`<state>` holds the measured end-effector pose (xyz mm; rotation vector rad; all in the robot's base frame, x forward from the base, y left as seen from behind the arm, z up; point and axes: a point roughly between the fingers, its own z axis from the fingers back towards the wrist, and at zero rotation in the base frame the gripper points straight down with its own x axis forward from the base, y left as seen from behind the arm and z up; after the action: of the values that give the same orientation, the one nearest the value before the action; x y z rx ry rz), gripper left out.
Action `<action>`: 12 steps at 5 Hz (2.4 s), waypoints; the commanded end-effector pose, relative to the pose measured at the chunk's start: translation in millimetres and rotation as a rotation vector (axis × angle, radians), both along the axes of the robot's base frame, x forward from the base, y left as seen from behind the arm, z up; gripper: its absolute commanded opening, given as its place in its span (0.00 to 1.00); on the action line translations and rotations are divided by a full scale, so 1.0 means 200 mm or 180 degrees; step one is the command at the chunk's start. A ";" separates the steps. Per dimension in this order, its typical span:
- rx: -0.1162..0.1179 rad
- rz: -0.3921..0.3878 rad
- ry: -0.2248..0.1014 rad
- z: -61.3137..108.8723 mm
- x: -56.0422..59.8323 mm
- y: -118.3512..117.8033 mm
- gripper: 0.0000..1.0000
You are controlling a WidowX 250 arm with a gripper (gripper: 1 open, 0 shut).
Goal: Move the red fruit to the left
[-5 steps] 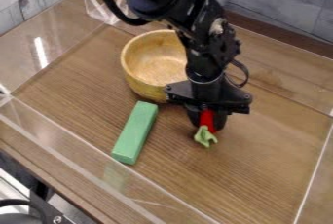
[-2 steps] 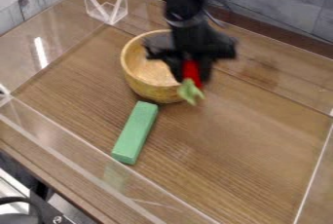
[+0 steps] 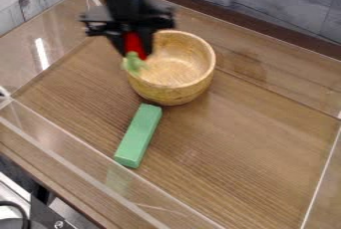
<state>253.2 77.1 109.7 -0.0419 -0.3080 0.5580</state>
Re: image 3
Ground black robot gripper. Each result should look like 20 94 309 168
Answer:
81 0 174 58

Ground red plush fruit green stem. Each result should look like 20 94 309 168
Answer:
122 32 148 76

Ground light wooden bowl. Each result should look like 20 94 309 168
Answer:
127 30 217 106

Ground green rectangular block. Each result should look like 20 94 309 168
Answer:
114 104 164 168

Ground clear acrylic tray walls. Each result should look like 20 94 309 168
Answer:
0 0 341 229

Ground black metal table bracket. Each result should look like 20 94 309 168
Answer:
30 196 77 229

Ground black cable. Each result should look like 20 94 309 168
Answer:
0 200 33 229

